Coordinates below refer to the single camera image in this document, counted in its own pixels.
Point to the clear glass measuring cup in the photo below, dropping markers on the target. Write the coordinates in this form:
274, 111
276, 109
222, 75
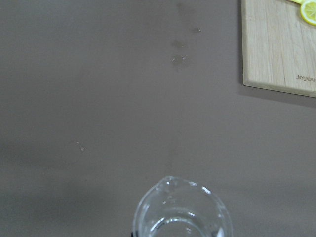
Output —
176, 207

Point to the bamboo cutting board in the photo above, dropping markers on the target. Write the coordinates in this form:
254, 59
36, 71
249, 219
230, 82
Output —
278, 47

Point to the yellow plastic knife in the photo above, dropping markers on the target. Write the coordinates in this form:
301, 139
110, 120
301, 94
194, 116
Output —
297, 1

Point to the lemon slice on handle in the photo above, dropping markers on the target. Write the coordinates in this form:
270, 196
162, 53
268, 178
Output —
308, 11

